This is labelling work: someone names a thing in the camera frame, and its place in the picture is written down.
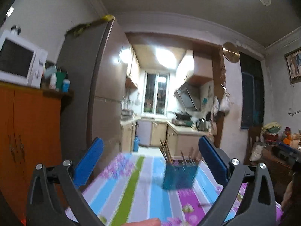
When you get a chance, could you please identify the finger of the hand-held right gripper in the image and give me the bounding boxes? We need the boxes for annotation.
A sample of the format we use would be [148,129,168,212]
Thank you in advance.
[270,142,300,167]

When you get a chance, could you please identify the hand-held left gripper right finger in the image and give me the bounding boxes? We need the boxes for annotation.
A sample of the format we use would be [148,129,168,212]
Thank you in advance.
[198,135,277,226]

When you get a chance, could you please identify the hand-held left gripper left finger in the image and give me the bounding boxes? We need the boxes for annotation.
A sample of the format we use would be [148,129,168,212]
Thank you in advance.
[25,137,104,226]

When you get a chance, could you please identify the blue perforated utensil holder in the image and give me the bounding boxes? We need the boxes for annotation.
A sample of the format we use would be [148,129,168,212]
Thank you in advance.
[163,160,199,190]

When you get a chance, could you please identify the bunch of wooden chopsticks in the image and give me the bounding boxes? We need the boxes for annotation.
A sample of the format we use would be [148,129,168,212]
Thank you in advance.
[159,138,197,168]

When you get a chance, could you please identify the person's right hand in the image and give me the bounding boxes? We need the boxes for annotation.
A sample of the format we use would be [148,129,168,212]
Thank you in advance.
[281,181,301,218]

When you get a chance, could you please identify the person's left hand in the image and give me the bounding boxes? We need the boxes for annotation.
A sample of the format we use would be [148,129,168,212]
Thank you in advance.
[126,218,162,226]

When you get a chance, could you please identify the wooden side table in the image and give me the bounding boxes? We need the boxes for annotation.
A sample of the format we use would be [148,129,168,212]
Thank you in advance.
[261,145,295,195]

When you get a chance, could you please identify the white bag on chair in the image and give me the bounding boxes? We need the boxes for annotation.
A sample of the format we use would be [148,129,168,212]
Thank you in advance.
[249,142,265,162]

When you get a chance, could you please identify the wooden chair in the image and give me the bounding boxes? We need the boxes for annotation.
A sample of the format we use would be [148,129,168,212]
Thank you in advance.
[248,127,264,162]

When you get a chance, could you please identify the steel electric kettle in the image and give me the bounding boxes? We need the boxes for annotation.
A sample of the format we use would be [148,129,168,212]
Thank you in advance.
[196,118,208,132]

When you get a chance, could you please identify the hanging cloths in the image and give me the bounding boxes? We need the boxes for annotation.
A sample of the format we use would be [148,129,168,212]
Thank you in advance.
[211,96,221,135]

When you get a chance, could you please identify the gas stove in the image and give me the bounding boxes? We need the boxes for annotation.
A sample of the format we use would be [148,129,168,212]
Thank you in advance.
[171,120,194,127]

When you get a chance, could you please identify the black wok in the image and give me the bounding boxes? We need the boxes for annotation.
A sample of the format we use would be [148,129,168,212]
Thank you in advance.
[175,112,192,121]

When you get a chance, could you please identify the white plastic bag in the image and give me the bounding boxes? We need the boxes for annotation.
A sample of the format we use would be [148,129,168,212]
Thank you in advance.
[220,94,231,112]

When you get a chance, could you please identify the cream kitchen base cabinets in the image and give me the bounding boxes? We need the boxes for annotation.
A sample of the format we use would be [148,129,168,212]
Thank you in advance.
[121,120,205,156]

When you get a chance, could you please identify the orange wooden cabinet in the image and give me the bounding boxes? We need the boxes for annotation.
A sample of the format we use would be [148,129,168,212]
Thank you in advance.
[0,81,75,220]

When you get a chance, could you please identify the striped floral tablecloth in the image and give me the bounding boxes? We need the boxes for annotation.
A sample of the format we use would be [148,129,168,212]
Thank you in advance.
[66,152,283,226]

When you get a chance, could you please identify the steel range hood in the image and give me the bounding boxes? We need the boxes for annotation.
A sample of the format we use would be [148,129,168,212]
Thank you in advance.
[174,82,201,111]

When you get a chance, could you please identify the dark curtained window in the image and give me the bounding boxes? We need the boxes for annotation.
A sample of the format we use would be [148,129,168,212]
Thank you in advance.
[239,51,265,130]

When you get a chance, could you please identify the grey refrigerator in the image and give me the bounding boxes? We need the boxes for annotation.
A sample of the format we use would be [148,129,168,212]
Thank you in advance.
[58,19,131,156]

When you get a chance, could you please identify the green plastic container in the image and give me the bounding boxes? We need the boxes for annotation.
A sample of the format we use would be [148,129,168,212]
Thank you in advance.
[55,71,67,91]

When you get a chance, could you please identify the kitchen window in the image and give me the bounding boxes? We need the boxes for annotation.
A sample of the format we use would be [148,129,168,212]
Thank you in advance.
[141,72,170,116]

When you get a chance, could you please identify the kitchen ceiling light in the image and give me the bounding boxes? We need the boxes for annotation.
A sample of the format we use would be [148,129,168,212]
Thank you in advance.
[155,48,179,69]

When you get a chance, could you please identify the white microwave oven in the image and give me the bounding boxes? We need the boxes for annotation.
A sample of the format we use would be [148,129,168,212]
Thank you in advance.
[0,29,49,89]

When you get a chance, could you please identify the framed wall picture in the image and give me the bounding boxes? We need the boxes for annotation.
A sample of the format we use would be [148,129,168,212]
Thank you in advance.
[284,47,301,84]

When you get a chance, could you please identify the cream wall cabinet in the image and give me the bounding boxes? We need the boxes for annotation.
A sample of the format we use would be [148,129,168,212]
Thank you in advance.
[175,49,214,85]
[125,49,142,89]

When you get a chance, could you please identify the gold wall clock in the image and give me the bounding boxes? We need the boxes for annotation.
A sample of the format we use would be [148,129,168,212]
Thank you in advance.
[222,42,240,63]

